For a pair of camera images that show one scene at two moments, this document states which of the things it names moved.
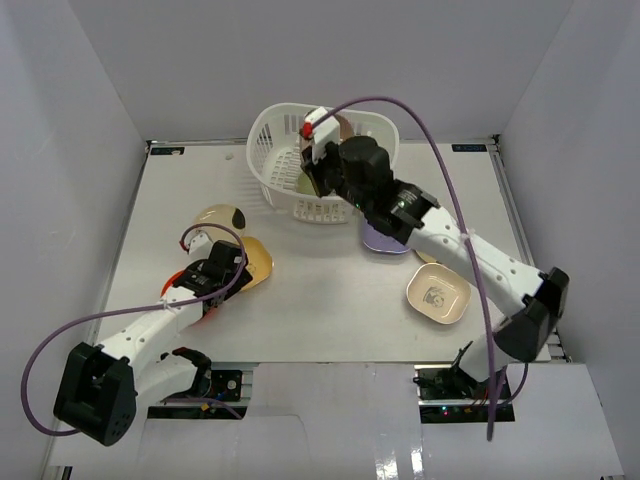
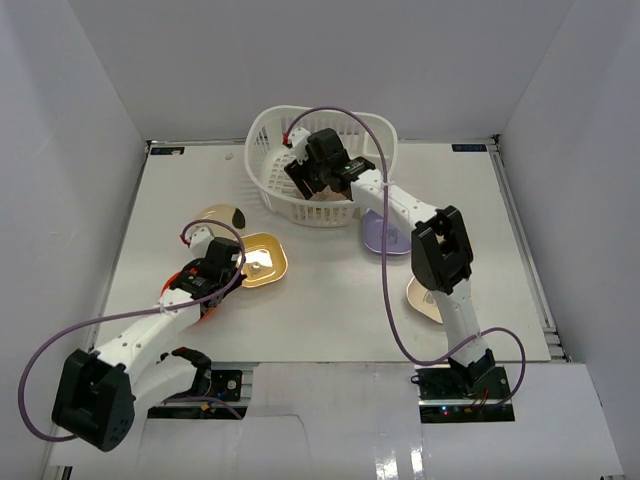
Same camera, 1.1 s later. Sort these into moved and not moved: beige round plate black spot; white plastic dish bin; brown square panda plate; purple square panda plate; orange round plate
Moved: brown square panda plate
Not moved: orange round plate; purple square panda plate; white plastic dish bin; beige round plate black spot
